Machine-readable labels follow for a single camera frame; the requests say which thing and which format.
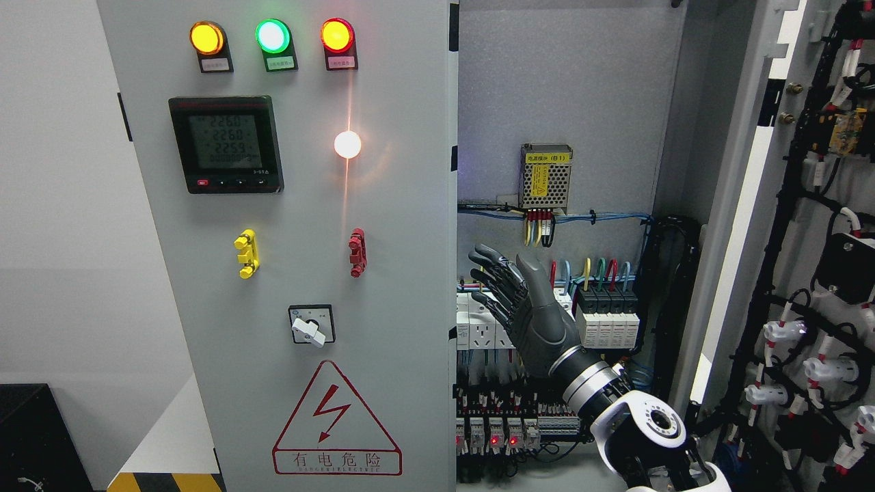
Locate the black digital power meter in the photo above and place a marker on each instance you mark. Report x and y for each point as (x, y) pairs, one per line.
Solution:
(227, 144)

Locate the yellow indicator lamp left door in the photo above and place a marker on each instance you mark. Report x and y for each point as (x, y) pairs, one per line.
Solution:
(211, 46)

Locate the grey cabinet door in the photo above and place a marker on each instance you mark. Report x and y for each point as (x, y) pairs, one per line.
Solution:
(392, 323)
(769, 148)

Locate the perforated metal power supply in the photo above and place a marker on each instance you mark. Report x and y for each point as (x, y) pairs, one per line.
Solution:
(545, 175)

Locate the black surge protector modules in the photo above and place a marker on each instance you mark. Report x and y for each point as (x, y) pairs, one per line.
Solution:
(607, 320)

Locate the red electric hazard warning sticker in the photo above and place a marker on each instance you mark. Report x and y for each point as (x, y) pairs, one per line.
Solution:
(333, 431)

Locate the red indicator lamp left door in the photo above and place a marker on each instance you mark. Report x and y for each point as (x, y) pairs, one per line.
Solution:
(339, 42)

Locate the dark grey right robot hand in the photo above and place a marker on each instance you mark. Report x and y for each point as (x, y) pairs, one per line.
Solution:
(523, 302)

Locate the red terminal post block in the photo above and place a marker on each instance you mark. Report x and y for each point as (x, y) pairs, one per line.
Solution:
(357, 255)

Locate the white glowing indicator lamp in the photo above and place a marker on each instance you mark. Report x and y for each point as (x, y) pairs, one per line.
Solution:
(348, 144)

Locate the white socket and breaker row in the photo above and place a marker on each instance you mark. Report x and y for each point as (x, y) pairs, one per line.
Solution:
(476, 328)

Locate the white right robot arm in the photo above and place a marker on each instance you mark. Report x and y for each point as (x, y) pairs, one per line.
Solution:
(639, 437)

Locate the lower relay terminal row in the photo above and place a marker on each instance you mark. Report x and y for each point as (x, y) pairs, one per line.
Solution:
(510, 419)

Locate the white rotary selector switch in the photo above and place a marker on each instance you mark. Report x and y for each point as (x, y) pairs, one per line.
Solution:
(312, 324)

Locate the green indicator lamp left door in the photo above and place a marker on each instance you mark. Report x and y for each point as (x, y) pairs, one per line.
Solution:
(276, 43)

